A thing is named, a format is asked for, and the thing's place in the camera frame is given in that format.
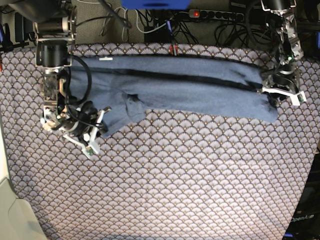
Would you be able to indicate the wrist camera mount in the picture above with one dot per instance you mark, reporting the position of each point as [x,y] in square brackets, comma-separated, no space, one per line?
[296,98]
[84,127]

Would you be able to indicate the blue box overhead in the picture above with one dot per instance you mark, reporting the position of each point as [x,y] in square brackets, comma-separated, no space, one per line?
[156,4]

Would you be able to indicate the black clamp left edge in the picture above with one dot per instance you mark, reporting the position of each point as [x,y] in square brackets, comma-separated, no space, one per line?
[6,45]

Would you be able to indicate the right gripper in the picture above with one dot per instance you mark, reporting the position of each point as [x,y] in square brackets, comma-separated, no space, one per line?
[54,116]

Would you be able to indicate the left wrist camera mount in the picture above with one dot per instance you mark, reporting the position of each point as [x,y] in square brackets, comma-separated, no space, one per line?
[296,98]

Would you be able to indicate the red table clamp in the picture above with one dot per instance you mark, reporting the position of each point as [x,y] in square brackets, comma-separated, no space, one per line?
[173,50]

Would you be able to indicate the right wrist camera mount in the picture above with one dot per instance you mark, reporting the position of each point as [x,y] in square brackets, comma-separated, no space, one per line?
[84,127]

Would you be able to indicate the black power strip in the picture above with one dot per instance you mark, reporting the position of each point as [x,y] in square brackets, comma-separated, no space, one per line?
[216,15]

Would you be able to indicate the black power adapter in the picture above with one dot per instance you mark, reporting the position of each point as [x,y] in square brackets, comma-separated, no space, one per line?
[23,28]

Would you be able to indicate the fan-patterned tablecloth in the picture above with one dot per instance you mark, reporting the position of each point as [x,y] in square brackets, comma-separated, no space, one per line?
[174,175]

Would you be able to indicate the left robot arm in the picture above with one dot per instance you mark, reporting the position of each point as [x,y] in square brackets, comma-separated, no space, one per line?
[289,49]

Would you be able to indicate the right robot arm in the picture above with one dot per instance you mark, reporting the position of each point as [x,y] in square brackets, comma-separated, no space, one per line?
[54,24]

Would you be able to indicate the black OpenArm base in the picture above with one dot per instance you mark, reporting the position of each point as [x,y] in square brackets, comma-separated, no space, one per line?
[305,223]

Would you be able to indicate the blue T-shirt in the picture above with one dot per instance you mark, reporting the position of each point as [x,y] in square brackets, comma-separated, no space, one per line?
[132,84]

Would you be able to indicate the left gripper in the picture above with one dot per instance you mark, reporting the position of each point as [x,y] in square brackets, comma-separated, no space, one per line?
[283,77]

